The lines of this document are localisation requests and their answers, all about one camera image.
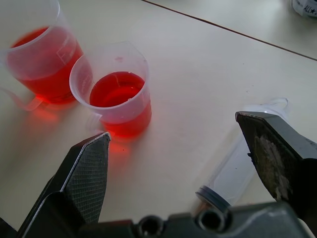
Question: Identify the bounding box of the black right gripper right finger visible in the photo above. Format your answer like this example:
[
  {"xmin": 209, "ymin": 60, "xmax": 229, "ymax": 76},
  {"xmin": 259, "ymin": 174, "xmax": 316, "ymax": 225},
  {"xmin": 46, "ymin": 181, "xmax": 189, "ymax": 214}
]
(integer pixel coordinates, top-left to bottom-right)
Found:
[{"xmin": 235, "ymin": 111, "xmax": 317, "ymax": 221}]

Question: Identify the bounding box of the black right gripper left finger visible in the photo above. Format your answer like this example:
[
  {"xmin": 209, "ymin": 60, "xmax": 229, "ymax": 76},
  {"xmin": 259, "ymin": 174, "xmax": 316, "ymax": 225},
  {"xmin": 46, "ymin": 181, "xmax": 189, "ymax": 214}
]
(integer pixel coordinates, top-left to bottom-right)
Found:
[{"xmin": 17, "ymin": 131, "xmax": 111, "ymax": 233}]

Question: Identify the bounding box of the clear plastic syringe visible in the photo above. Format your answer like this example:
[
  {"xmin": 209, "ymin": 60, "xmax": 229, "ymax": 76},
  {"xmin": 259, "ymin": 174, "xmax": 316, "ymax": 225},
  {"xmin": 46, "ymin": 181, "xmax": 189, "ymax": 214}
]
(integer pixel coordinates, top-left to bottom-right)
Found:
[{"xmin": 191, "ymin": 98, "xmax": 289, "ymax": 216}]

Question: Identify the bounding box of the small beaker with red liquid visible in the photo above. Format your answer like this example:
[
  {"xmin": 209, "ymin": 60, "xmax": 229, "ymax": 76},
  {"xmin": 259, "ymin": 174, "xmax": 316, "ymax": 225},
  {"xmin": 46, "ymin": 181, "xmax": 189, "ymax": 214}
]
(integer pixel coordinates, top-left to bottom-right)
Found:
[{"xmin": 69, "ymin": 41, "xmax": 153, "ymax": 139}]

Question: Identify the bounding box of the large beaker with red liquid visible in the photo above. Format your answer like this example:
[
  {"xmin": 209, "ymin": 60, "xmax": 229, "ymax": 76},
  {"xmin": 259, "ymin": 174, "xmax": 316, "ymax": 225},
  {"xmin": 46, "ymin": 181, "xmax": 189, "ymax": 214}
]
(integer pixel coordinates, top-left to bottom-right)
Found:
[{"xmin": 0, "ymin": 0, "xmax": 94, "ymax": 112}]

